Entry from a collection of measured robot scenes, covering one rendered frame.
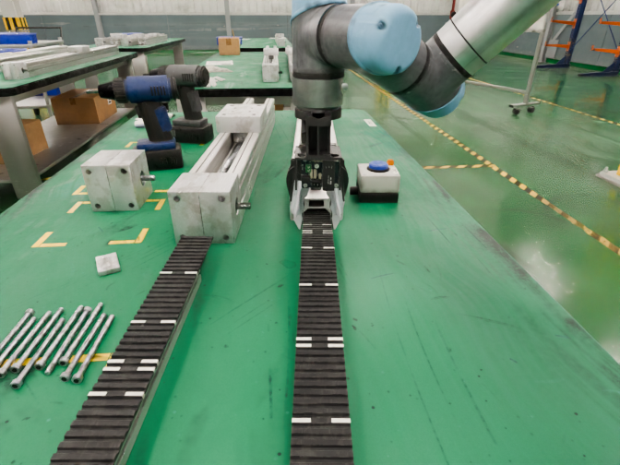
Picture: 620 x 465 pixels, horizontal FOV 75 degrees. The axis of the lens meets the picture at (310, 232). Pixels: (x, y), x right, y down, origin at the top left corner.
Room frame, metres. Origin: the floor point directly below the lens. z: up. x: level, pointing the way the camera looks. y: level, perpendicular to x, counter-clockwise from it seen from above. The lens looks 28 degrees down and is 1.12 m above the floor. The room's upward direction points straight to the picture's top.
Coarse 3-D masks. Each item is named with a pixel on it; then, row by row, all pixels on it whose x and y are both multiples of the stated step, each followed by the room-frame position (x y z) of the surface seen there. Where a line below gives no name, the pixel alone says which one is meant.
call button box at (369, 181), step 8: (360, 168) 0.81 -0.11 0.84; (368, 168) 0.80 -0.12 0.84; (392, 168) 0.81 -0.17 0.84; (360, 176) 0.78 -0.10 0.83; (368, 176) 0.77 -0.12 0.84; (376, 176) 0.77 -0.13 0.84; (384, 176) 0.77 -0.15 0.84; (392, 176) 0.77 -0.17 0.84; (360, 184) 0.77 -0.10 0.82; (368, 184) 0.77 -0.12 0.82; (376, 184) 0.77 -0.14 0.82; (384, 184) 0.77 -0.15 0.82; (392, 184) 0.77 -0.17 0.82; (352, 192) 0.80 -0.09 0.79; (360, 192) 0.78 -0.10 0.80; (368, 192) 0.77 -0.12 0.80; (376, 192) 0.77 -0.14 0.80; (384, 192) 0.77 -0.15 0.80; (392, 192) 0.77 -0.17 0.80; (360, 200) 0.77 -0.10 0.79; (368, 200) 0.77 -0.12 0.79; (376, 200) 0.77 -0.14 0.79; (384, 200) 0.77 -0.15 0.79; (392, 200) 0.77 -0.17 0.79
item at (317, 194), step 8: (296, 128) 1.05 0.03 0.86; (296, 136) 0.98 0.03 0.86; (296, 144) 0.91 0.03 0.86; (336, 144) 0.91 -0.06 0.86; (312, 192) 0.72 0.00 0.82; (320, 192) 0.72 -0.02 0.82; (304, 200) 0.69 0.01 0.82; (312, 200) 0.72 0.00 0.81; (320, 200) 0.72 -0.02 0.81; (328, 200) 0.69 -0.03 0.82; (304, 208) 0.69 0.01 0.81; (312, 208) 0.69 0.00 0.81; (320, 208) 0.69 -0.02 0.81; (328, 208) 0.69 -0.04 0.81
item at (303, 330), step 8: (304, 328) 0.35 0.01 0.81; (312, 328) 0.35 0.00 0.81; (320, 328) 0.35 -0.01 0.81; (328, 328) 0.35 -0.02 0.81; (336, 328) 0.35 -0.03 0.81; (304, 336) 0.34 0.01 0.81; (312, 336) 0.34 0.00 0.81; (320, 336) 0.34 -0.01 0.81; (328, 336) 0.34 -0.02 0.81; (336, 336) 0.34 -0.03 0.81
